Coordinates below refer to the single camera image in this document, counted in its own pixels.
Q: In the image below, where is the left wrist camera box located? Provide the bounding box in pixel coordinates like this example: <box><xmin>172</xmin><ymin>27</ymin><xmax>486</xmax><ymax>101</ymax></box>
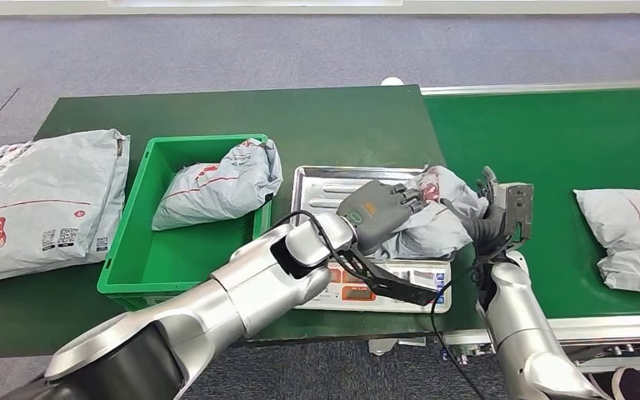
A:
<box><xmin>333</xmin><ymin>242</ymin><xmax>440</xmax><ymax>308</ymax></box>

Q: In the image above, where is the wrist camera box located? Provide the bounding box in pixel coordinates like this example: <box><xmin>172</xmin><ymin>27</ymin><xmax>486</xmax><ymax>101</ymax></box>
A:
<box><xmin>333</xmin><ymin>242</ymin><xmax>440</xmax><ymax>308</ymax></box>
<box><xmin>496</xmin><ymin>182</ymin><xmax>535</xmax><ymax>245</ymax></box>

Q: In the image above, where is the green plastic crate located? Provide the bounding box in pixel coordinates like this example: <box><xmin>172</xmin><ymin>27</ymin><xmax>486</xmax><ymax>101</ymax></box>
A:
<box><xmin>97</xmin><ymin>132</ymin><xmax>274</xmax><ymax>312</ymax></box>

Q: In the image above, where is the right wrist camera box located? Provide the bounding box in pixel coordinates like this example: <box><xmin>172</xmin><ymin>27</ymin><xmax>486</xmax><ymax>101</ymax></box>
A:
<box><xmin>496</xmin><ymin>182</ymin><xmax>535</xmax><ymax>245</ymax></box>

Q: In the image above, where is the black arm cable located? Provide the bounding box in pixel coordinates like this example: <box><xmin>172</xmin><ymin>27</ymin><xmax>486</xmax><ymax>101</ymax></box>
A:
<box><xmin>430</xmin><ymin>242</ymin><xmax>512</xmax><ymax>400</ymax></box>
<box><xmin>267</xmin><ymin>209</ymin><xmax>371</xmax><ymax>278</ymax></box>

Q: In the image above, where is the grey parcel bag red print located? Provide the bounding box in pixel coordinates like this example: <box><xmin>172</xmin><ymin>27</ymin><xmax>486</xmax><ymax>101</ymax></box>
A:
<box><xmin>151</xmin><ymin>137</ymin><xmax>284</xmax><ymax>232</ymax></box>

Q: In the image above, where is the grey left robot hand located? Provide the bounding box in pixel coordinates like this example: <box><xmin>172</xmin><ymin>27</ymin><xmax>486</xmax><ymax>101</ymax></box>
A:
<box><xmin>336</xmin><ymin>179</ymin><xmax>426</xmax><ymax>255</ymax></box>

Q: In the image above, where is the pillow-shaped grey parcel bag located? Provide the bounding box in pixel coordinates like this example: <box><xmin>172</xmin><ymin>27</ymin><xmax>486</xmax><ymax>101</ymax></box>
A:
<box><xmin>573</xmin><ymin>188</ymin><xmax>640</xmax><ymax>297</ymax></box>

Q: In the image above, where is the aluminium conveyor frame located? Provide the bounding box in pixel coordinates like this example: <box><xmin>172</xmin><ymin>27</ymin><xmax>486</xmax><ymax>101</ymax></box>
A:
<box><xmin>422</xmin><ymin>78</ymin><xmax>640</xmax><ymax>373</ymax></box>

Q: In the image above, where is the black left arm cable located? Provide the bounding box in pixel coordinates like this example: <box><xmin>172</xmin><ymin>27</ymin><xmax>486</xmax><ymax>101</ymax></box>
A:
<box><xmin>267</xmin><ymin>209</ymin><xmax>371</xmax><ymax>278</ymax></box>

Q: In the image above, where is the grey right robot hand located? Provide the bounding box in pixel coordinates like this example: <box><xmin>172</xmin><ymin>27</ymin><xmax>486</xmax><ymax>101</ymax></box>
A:
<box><xmin>441</xmin><ymin>165</ymin><xmax>512</xmax><ymax>256</ymax></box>

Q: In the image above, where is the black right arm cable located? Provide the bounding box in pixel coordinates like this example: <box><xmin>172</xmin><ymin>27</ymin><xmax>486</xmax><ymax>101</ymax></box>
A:
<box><xmin>430</xmin><ymin>242</ymin><xmax>512</xmax><ymax>400</ymax></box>

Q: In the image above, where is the steel weighing tray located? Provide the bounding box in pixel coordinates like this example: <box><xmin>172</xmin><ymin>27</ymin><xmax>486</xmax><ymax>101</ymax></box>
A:
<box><xmin>289</xmin><ymin>164</ymin><xmax>453</xmax><ymax>261</ymax></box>

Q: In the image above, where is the grey table foot bracket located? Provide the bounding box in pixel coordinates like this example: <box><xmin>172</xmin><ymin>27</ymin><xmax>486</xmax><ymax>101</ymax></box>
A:
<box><xmin>368</xmin><ymin>337</ymin><xmax>428</xmax><ymax>356</ymax></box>

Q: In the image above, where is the green conveyor belt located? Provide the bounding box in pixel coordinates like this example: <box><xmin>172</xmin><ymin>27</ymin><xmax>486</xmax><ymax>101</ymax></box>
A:
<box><xmin>424</xmin><ymin>87</ymin><xmax>640</xmax><ymax>322</ymax></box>

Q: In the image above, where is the white electronic scale body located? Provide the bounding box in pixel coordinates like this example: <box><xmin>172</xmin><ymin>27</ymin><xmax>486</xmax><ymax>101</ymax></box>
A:
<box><xmin>297</xmin><ymin>256</ymin><xmax>453</xmax><ymax>315</ymax></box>

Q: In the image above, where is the large flat grey parcel bag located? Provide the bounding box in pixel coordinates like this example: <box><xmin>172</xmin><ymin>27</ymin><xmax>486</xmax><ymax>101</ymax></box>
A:
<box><xmin>0</xmin><ymin>128</ymin><xmax>132</xmax><ymax>290</ymax></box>

